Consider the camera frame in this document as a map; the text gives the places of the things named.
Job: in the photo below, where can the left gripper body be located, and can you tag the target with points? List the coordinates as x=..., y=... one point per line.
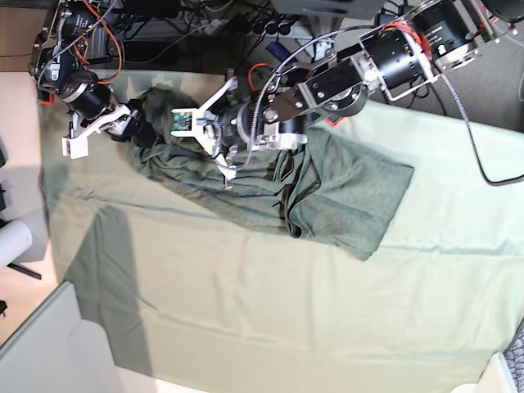
x=238, y=128

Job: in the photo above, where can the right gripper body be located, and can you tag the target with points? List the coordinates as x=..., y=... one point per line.
x=88, y=100

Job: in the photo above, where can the green T-shirt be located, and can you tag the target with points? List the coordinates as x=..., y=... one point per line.
x=330, y=190

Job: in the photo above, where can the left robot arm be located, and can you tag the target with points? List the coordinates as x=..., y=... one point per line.
x=395, y=58

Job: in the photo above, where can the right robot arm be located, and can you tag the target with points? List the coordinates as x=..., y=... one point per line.
x=60, y=69

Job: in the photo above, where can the blue orange clamp at centre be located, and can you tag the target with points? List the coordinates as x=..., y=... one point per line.
x=278, y=49

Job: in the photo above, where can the white cylinder on stand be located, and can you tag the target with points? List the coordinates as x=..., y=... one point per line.
x=15, y=239

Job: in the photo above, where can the light green table cloth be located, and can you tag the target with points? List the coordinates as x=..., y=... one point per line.
x=190, y=298

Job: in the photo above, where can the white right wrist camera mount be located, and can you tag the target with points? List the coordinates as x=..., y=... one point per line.
x=75, y=143

